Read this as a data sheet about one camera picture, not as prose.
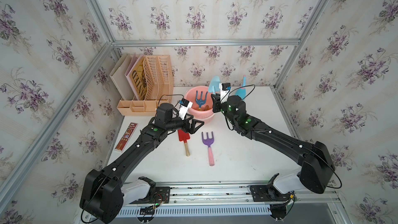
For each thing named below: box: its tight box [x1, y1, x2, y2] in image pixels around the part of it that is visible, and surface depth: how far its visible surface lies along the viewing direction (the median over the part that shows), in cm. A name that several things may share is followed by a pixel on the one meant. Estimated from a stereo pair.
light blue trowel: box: [208, 75, 221, 94], surface depth 74 cm
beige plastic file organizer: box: [117, 54, 175, 117], surface depth 107 cm
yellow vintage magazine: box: [129, 56, 147, 101], surface depth 100 cm
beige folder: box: [109, 53, 135, 101], surface depth 92 cm
